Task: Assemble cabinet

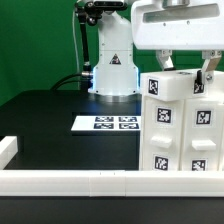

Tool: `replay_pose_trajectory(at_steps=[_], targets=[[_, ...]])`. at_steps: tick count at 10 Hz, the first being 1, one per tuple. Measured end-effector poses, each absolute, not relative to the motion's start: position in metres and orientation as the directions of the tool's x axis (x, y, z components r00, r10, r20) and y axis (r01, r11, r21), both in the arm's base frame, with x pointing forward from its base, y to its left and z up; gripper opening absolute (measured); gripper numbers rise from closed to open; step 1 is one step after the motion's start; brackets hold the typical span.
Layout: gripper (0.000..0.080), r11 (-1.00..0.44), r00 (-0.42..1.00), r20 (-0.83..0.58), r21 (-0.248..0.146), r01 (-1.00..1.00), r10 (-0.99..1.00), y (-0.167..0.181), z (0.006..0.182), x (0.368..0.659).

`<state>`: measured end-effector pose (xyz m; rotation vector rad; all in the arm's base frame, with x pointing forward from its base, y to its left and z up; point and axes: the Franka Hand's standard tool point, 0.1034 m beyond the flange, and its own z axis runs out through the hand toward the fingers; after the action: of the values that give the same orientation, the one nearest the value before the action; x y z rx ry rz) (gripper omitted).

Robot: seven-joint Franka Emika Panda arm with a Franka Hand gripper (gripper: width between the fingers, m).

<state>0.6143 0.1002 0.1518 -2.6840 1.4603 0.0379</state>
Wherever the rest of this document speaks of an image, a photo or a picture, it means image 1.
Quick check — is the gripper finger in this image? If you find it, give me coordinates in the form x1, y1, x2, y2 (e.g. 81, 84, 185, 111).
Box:
156, 50, 175, 71
196, 50, 222, 85

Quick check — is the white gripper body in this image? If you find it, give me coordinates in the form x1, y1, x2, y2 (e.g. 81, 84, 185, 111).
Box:
131, 0, 224, 50

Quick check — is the white cabinet body box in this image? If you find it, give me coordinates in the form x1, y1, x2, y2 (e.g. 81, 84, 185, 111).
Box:
139, 97, 224, 171

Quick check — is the white cabinet top block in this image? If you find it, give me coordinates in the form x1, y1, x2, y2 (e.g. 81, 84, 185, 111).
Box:
140, 69, 224, 102

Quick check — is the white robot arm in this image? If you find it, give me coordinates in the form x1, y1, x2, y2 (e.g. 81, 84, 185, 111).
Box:
86, 0, 224, 98

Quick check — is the white U-shaped fence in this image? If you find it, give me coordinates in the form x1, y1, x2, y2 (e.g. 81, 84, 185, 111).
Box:
0, 136, 224, 197

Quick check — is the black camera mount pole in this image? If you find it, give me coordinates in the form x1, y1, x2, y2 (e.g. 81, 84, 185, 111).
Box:
75, 1, 99, 77

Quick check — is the white thin cable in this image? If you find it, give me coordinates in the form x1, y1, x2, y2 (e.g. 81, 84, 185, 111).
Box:
71, 0, 83, 90

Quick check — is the black cable bundle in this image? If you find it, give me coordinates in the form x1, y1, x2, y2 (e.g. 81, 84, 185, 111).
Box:
50, 73, 93, 91

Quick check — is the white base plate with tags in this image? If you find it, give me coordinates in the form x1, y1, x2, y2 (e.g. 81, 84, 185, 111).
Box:
71, 115, 141, 131

